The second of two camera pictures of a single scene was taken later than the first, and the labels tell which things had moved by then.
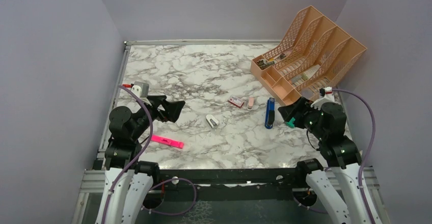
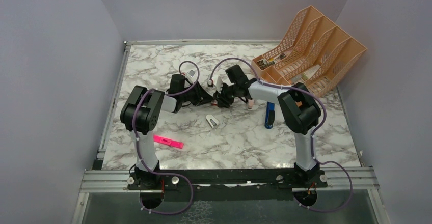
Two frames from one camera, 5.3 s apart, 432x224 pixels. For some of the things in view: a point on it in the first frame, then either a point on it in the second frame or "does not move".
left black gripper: x=172 y=109 -> x=202 y=96
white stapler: x=211 y=120 does not move
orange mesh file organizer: x=314 y=54 does not move
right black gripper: x=288 y=112 -> x=221 y=101
